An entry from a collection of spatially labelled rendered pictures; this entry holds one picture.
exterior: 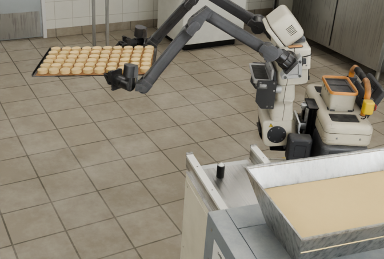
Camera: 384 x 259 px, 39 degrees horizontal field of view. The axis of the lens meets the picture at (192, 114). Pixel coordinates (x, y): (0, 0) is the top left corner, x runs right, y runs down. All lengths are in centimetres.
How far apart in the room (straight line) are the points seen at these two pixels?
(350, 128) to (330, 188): 142
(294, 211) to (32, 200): 241
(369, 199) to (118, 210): 218
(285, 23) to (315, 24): 344
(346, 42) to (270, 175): 450
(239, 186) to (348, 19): 384
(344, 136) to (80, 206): 164
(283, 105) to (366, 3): 287
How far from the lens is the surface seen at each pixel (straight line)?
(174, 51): 253
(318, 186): 144
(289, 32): 274
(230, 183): 216
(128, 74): 254
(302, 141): 289
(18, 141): 416
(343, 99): 294
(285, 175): 142
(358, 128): 285
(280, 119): 291
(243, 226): 140
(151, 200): 347
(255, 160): 229
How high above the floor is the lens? 204
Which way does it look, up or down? 27 degrees down
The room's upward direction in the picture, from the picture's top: 4 degrees clockwise
